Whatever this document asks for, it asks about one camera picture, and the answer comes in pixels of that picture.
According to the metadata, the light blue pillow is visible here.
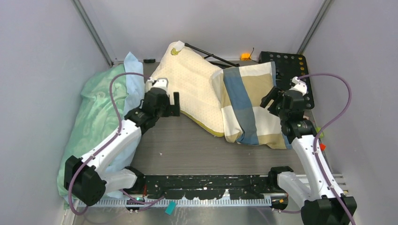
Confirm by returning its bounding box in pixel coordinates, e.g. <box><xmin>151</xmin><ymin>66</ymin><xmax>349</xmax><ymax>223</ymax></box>
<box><xmin>106</xmin><ymin>51</ymin><xmax>147</xmax><ymax>199</ymax></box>

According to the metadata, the teal tape piece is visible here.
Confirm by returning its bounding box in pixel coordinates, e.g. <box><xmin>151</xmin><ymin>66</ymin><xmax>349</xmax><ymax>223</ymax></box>
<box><xmin>165</xmin><ymin>201</ymin><xmax>176</xmax><ymax>215</ymax></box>

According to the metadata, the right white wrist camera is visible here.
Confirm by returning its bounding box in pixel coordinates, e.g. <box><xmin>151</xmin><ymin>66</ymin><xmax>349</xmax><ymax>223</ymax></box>
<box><xmin>289</xmin><ymin>76</ymin><xmax>307</xmax><ymax>96</ymax></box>

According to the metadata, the green small block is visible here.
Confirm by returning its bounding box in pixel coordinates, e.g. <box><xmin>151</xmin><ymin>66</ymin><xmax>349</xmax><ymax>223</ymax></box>
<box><xmin>315</xmin><ymin>127</ymin><xmax>324</xmax><ymax>138</ymax></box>

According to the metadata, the black perforated board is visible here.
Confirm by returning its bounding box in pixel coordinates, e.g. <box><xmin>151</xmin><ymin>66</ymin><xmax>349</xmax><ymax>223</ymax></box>
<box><xmin>252</xmin><ymin>51</ymin><xmax>309</xmax><ymax>106</ymax></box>

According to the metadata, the orange small block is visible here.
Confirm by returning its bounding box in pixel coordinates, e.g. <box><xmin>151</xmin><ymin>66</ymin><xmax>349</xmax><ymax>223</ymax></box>
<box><xmin>240</xmin><ymin>53</ymin><xmax>251</xmax><ymax>61</ymax></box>

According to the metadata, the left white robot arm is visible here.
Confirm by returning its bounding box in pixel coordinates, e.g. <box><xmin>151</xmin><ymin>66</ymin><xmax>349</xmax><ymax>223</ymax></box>
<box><xmin>64</xmin><ymin>87</ymin><xmax>180</xmax><ymax>206</ymax></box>

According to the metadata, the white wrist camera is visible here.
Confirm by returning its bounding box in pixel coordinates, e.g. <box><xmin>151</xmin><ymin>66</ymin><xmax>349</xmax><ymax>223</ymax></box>
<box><xmin>289</xmin><ymin>76</ymin><xmax>307</xmax><ymax>96</ymax></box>
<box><xmin>145</xmin><ymin>77</ymin><xmax>168</xmax><ymax>92</ymax></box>

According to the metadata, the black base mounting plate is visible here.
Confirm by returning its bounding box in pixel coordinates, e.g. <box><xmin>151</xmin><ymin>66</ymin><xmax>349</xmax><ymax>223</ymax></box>
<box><xmin>128</xmin><ymin>174</ymin><xmax>286</xmax><ymax>200</ymax></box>

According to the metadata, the red small block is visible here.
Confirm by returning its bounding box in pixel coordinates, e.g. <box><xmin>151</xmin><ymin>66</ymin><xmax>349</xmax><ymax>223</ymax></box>
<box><xmin>320</xmin><ymin>143</ymin><xmax>326</xmax><ymax>151</ymax></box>

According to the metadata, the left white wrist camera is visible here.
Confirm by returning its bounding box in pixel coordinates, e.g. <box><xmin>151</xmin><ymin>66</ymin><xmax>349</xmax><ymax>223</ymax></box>
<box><xmin>145</xmin><ymin>77</ymin><xmax>168</xmax><ymax>92</ymax></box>

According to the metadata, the white quilted pillow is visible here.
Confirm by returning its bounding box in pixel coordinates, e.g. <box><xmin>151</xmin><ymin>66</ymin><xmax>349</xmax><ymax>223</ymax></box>
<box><xmin>151</xmin><ymin>41</ymin><xmax>224</xmax><ymax>137</ymax></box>

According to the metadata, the blue beige checkered pillow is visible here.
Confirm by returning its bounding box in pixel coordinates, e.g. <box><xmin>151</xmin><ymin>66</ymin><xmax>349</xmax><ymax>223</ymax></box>
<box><xmin>210</xmin><ymin>62</ymin><xmax>291</xmax><ymax>149</ymax></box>

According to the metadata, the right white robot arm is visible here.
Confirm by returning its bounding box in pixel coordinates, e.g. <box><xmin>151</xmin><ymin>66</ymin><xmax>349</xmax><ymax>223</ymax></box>
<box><xmin>260</xmin><ymin>86</ymin><xmax>357</xmax><ymax>225</ymax></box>

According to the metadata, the aluminium slotted rail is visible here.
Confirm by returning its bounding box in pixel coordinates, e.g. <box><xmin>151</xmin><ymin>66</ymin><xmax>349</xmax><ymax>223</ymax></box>
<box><xmin>76</xmin><ymin>173</ymin><xmax>346</xmax><ymax>208</ymax></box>

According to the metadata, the small black clip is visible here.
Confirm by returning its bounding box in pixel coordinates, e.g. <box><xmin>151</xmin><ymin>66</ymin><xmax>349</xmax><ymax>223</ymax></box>
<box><xmin>143</xmin><ymin>59</ymin><xmax>156</xmax><ymax>64</ymax></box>

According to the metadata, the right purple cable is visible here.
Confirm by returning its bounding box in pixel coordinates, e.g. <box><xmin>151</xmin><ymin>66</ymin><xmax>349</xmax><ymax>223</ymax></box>
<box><xmin>273</xmin><ymin>73</ymin><xmax>357</xmax><ymax>225</ymax></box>

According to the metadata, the green patterned pillow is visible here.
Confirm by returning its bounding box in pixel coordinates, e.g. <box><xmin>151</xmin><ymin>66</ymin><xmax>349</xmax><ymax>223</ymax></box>
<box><xmin>57</xmin><ymin>64</ymin><xmax>124</xmax><ymax>201</ymax></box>

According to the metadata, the black folding tripod stand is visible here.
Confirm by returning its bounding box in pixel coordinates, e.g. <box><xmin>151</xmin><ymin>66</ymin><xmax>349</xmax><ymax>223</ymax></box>
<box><xmin>184</xmin><ymin>43</ymin><xmax>240</xmax><ymax>69</ymax></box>

